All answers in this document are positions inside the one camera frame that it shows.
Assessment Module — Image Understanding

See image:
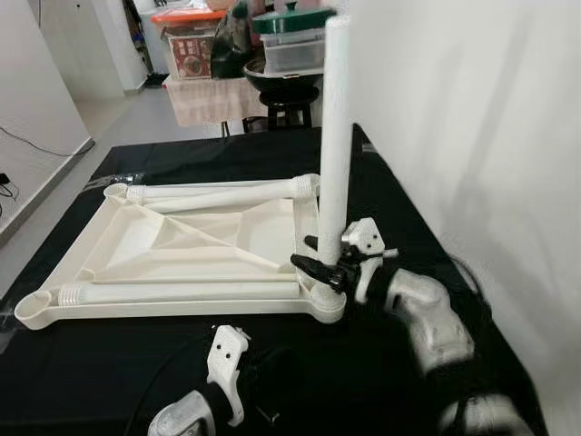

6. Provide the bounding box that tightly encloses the white plastic table leg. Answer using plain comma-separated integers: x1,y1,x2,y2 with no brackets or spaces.
145,186,300,214
127,174,320,203
56,280,302,306
313,14,355,273

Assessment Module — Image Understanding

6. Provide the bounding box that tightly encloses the black table cloth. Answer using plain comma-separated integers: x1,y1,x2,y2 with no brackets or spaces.
0,125,546,436

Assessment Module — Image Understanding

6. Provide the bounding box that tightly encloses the white plastic table top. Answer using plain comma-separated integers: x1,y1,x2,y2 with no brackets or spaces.
14,174,348,330

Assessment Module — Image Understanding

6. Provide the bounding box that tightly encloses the black round stool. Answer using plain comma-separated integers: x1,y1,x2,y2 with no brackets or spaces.
261,86,320,133

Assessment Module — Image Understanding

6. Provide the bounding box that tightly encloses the black wok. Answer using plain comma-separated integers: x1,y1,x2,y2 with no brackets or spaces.
243,59,323,92

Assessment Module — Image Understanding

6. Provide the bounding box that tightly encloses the beige cloth covered table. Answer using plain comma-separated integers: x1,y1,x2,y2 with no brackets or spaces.
163,74,264,126

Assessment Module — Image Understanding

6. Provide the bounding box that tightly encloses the clear plastic storage container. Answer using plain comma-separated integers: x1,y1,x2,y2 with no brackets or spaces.
261,32,326,74

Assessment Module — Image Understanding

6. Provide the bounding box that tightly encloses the clear plastic bag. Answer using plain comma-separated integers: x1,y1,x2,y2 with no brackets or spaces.
86,171,146,190

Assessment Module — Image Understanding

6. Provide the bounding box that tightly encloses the dark green lid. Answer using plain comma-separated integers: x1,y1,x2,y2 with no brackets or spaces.
252,3,337,35

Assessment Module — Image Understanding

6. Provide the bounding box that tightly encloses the red patterned box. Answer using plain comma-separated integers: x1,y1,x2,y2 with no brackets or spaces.
166,25,214,80

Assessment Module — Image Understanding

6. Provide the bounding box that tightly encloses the orange plastic lid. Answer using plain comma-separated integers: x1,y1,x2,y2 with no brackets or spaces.
150,9,226,25

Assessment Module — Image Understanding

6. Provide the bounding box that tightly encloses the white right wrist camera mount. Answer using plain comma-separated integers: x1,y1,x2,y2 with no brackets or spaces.
340,218,400,305

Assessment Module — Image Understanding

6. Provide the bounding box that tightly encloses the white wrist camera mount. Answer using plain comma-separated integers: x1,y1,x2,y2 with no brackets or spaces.
207,325,251,428
340,218,400,305

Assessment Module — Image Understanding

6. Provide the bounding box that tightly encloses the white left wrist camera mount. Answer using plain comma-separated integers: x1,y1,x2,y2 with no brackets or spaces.
207,325,251,428

